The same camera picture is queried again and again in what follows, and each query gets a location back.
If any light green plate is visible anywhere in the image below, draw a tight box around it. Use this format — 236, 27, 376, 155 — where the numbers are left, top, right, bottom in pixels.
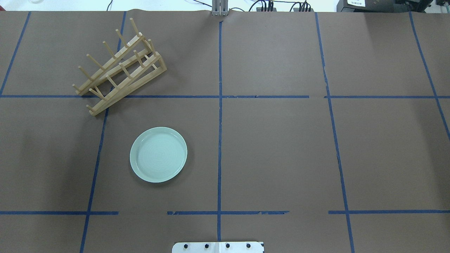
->
129, 126, 188, 183

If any wooden dish rack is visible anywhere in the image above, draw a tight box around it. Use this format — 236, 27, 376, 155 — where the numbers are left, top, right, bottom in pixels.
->
72, 18, 167, 116

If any black computer box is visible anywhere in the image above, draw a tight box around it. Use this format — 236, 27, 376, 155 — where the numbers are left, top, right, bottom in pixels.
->
336, 0, 433, 13

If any aluminium frame post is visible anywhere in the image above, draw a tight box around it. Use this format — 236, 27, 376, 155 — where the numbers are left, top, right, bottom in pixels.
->
212, 0, 229, 16

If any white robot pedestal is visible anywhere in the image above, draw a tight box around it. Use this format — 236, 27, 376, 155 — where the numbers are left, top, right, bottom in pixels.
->
172, 241, 265, 253

